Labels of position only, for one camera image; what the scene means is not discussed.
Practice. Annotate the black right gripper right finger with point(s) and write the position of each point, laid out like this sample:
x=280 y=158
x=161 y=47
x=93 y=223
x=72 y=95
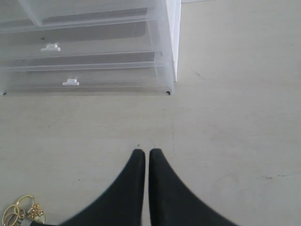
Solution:
x=172 y=203

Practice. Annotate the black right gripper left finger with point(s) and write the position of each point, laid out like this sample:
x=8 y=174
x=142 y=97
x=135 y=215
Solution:
x=122 y=203

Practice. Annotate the gold keychain with black strap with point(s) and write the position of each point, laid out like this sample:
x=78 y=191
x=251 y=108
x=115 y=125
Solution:
x=24 y=212

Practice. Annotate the clear plastic container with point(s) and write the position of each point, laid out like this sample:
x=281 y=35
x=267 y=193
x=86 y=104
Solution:
x=98 y=39
x=91 y=74

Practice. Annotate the white plastic drawer cabinet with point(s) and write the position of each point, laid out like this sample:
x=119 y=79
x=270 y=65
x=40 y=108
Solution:
x=13 y=18

